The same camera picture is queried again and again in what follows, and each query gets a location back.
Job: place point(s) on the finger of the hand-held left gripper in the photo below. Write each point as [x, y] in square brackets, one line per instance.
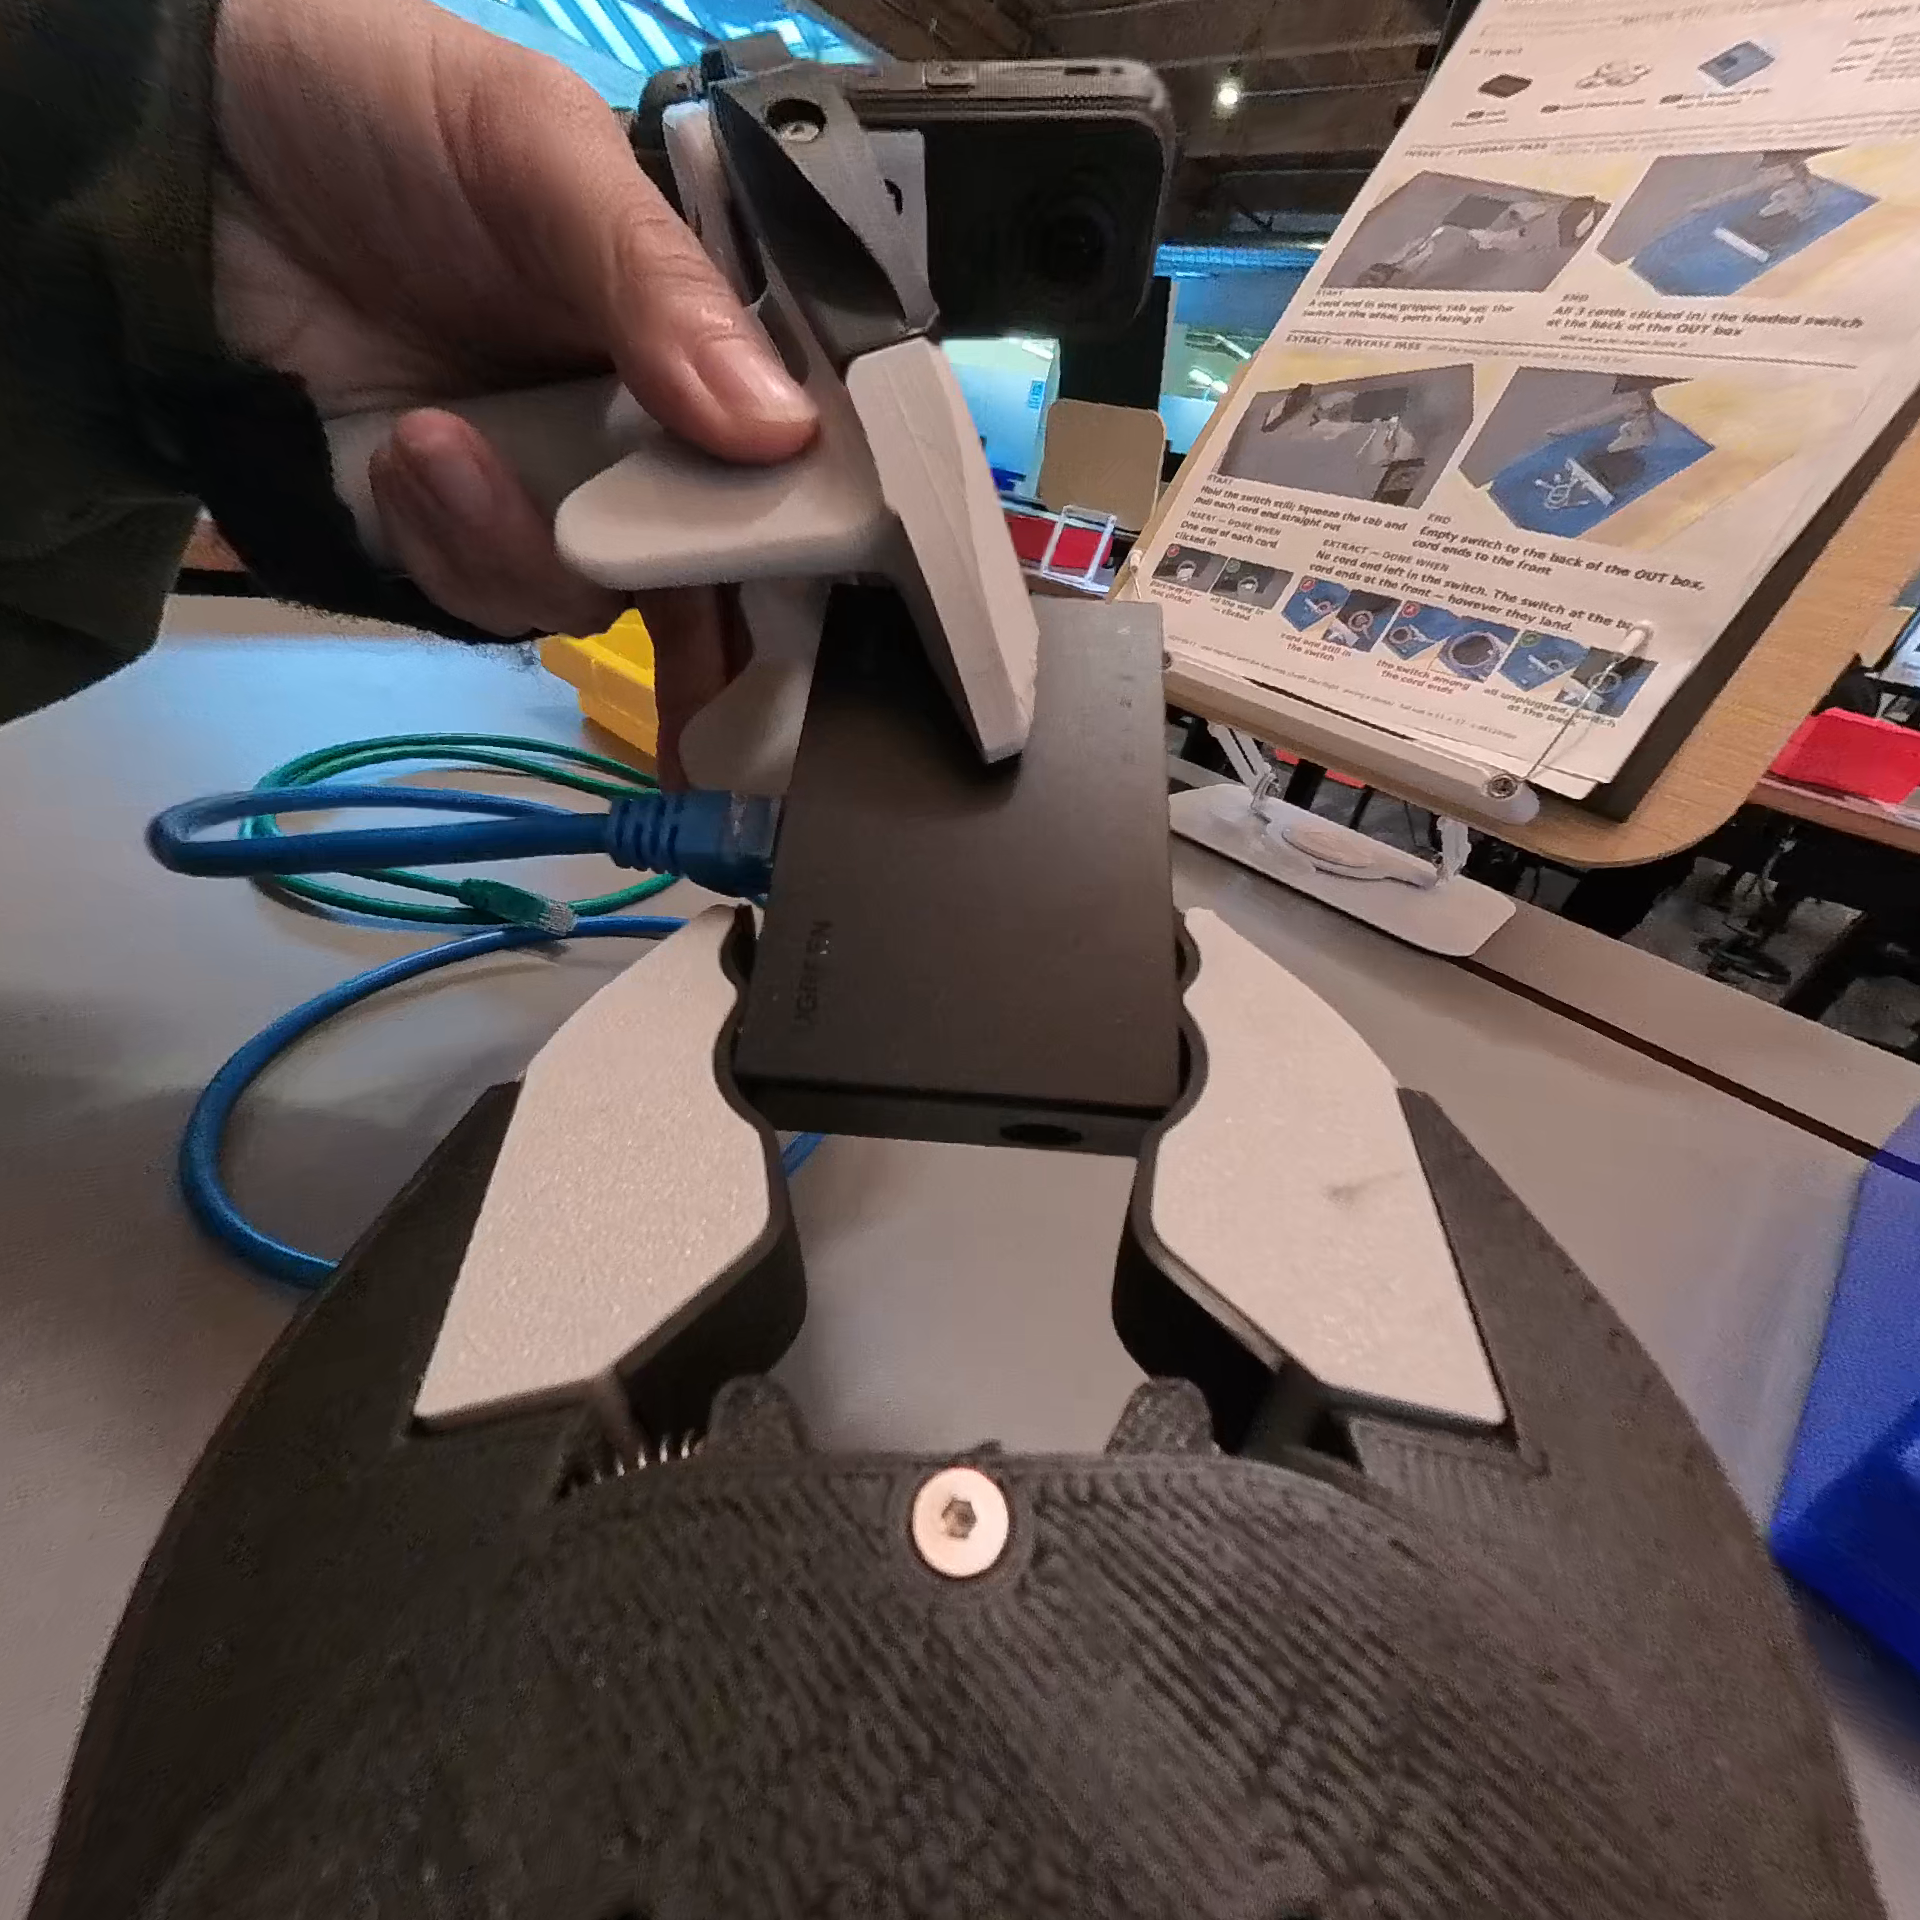
[757, 704]
[954, 540]

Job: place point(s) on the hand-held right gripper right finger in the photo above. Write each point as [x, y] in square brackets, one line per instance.
[1320, 1200]

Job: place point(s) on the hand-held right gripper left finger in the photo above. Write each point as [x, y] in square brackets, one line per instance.
[600, 1171]

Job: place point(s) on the black network switch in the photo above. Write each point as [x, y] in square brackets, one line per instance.
[975, 930]

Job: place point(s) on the person's left forearm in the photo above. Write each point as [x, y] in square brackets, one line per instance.
[105, 330]

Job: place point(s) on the person's left hand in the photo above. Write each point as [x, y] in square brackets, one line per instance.
[451, 224]

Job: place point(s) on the yellow plastic bin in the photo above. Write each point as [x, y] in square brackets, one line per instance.
[608, 682]

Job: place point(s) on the white stand base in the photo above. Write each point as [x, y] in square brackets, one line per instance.
[1349, 862]

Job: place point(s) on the printed instruction sheet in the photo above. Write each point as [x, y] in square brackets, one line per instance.
[1576, 421]

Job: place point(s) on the blue plastic bin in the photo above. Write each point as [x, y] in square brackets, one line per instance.
[1861, 1425]

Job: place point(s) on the wooden board stand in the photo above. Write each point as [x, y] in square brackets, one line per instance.
[1799, 721]

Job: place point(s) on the red plastic tray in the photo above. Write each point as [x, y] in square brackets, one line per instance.
[1851, 752]

